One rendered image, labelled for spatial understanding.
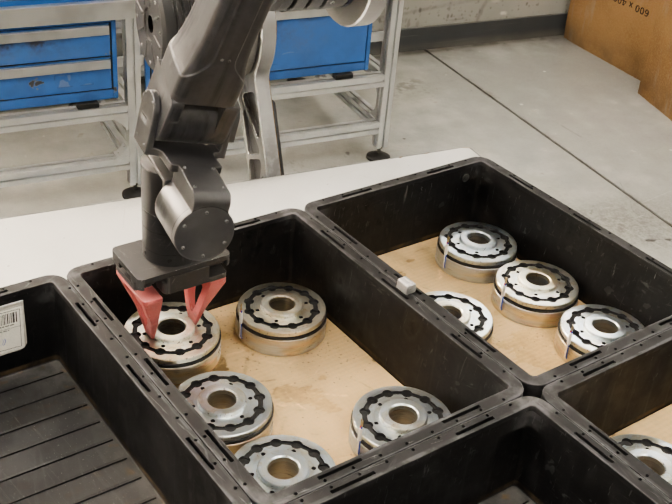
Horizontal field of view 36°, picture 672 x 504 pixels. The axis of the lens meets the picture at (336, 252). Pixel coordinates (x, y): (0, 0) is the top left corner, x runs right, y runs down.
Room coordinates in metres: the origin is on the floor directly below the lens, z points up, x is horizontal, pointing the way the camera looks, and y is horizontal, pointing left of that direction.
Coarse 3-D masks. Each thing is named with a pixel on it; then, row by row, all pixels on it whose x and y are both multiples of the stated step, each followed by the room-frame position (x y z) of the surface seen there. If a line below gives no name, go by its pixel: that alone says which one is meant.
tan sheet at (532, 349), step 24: (432, 240) 1.20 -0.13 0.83; (408, 264) 1.13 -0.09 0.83; (432, 264) 1.13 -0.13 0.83; (432, 288) 1.08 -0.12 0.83; (456, 288) 1.08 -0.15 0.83; (480, 288) 1.09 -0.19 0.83; (504, 336) 0.99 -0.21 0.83; (528, 336) 0.99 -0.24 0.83; (552, 336) 1.00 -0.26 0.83; (528, 360) 0.95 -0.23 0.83; (552, 360) 0.95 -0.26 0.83
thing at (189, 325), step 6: (162, 318) 0.89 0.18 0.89; (168, 318) 0.89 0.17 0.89; (174, 318) 0.89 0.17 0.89; (180, 318) 0.89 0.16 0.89; (186, 318) 0.89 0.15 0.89; (162, 324) 0.88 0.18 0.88; (186, 324) 0.88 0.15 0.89; (192, 324) 0.88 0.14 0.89; (186, 330) 0.87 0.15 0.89; (192, 330) 0.87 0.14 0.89; (156, 336) 0.86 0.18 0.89; (162, 336) 0.86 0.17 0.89; (168, 336) 0.86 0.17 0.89; (174, 336) 0.86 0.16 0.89; (180, 336) 0.86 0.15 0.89; (186, 336) 0.86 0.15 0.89; (162, 342) 0.85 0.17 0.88; (168, 342) 0.85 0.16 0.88; (174, 342) 0.85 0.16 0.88; (180, 342) 0.86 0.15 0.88
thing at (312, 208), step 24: (432, 168) 1.21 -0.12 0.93; (456, 168) 1.22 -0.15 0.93; (504, 168) 1.23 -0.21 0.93; (360, 192) 1.13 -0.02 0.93; (528, 192) 1.17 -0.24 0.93; (312, 216) 1.06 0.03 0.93; (576, 216) 1.12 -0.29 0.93; (624, 240) 1.07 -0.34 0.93; (384, 264) 0.97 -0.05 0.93; (648, 264) 1.02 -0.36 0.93; (480, 336) 0.85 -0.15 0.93; (624, 336) 0.87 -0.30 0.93; (648, 336) 0.87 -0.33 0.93; (504, 360) 0.81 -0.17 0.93; (576, 360) 0.82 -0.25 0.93; (528, 384) 0.78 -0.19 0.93
